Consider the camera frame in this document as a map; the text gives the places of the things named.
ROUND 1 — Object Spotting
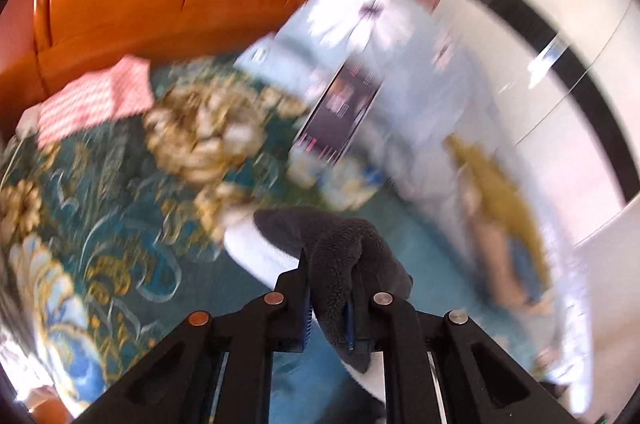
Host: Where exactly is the pink white striped cloth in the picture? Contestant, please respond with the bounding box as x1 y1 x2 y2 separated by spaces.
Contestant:
15 56 154 149

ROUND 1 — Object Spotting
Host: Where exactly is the light blue floral quilt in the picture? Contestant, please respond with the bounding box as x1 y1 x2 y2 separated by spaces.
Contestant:
235 0 592 414

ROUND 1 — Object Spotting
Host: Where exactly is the smartphone on white stand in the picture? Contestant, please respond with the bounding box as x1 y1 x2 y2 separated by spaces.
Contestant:
292 54 382 165

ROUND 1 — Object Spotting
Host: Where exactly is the beige fleece garment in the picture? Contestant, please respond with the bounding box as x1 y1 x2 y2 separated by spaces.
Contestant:
458 165 553 316

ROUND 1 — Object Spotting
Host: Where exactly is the blue folded garment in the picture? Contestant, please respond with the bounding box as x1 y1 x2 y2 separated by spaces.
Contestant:
508 238 544 304

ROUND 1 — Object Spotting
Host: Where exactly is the black and white fleece jacket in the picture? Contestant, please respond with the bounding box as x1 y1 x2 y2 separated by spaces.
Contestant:
221 206 413 423

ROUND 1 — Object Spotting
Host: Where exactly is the white black wardrobe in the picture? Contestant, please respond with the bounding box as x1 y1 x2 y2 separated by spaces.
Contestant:
439 0 639 244

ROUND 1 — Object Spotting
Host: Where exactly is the teal floral bed blanket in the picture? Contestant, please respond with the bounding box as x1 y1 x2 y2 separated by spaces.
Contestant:
1 59 539 414

